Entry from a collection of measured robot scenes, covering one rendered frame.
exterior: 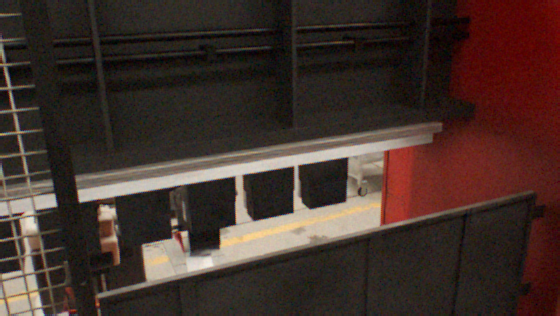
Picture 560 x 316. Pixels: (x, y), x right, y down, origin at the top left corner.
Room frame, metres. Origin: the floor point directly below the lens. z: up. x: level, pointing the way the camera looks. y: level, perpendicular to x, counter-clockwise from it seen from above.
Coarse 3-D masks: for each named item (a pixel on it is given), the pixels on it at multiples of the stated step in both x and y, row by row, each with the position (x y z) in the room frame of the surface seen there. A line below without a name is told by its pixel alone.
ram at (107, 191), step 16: (368, 144) 1.56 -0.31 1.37; (384, 144) 1.58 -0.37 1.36; (400, 144) 1.61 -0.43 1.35; (416, 144) 1.64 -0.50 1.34; (272, 160) 1.42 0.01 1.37; (288, 160) 1.44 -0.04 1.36; (304, 160) 1.46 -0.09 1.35; (320, 160) 1.49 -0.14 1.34; (176, 176) 1.30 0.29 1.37; (192, 176) 1.32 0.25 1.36; (208, 176) 1.34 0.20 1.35; (224, 176) 1.36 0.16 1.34; (80, 192) 1.20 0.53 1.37; (96, 192) 1.22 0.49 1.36; (112, 192) 1.23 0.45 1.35; (128, 192) 1.25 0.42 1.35; (0, 208) 1.13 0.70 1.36; (16, 208) 1.14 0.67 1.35
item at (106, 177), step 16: (400, 128) 1.37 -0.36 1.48; (416, 128) 1.38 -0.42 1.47; (432, 128) 1.41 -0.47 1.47; (288, 144) 1.23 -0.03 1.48; (304, 144) 1.23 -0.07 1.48; (320, 144) 1.26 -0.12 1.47; (336, 144) 1.28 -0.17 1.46; (352, 144) 1.29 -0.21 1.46; (176, 160) 1.12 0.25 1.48; (192, 160) 1.12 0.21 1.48; (208, 160) 1.13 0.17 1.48; (224, 160) 1.15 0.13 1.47; (240, 160) 1.16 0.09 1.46; (256, 160) 1.18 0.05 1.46; (80, 176) 1.03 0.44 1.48; (96, 176) 1.03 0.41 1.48; (112, 176) 1.04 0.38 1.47; (128, 176) 1.06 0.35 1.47; (144, 176) 1.07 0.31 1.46; (160, 176) 1.08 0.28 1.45; (0, 192) 0.95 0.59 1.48; (16, 192) 0.96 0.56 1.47; (32, 192) 0.98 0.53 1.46
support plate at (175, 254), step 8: (184, 240) 1.60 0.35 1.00; (168, 248) 1.54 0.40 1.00; (176, 248) 1.54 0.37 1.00; (168, 256) 1.49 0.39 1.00; (176, 256) 1.49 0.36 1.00; (184, 256) 1.48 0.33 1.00; (224, 256) 1.48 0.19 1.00; (176, 264) 1.43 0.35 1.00; (184, 264) 1.43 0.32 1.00; (216, 264) 1.43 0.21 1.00; (176, 272) 1.38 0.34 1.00; (184, 272) 1.38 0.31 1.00
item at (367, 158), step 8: (376, 152) 4.56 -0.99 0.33; (352, 160) 4.31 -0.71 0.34; (360, 160) 4.21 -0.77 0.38; (368, 160) 4.25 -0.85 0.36; (376, 160) 4.29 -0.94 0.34; (360, 168) 4.21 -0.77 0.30; (352, 176) 4.31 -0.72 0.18; (360, 176) 4.21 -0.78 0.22; (360, 184) 4.21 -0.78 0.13; (360, 192) 4.21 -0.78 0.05
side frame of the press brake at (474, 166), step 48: (480, 0) 1.52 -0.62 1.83; (528, 0) 1.37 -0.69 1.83; (480, 48) 1.51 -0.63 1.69; (528, 48) 1.35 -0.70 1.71; (480, 96) 1.48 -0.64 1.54; (528, 96) 1.33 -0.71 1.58; (432, 144) 1.66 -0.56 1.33; (480, 144) 1.46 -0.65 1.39; (528, 144) 1.31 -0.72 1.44; (384, 192) 1.91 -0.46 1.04; (432, 192) 1.64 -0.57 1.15; (480, 192) 1.44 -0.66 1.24
